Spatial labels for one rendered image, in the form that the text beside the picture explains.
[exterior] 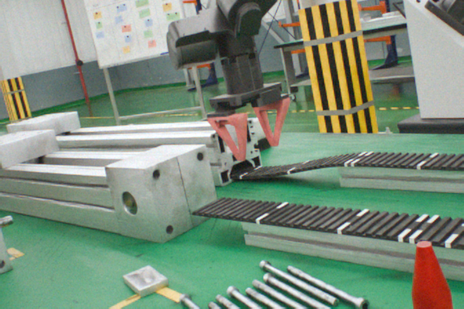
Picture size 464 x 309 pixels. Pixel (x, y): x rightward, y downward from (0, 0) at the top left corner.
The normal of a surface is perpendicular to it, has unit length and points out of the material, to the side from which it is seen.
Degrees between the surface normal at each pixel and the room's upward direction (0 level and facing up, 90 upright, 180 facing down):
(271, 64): 90
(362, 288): 0
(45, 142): 90
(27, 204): 90
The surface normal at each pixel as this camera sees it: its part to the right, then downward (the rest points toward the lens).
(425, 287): -0.54, 0.04
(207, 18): 0.07, -0.62
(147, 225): -0.68, 0.27
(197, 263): -0.20, -0.96
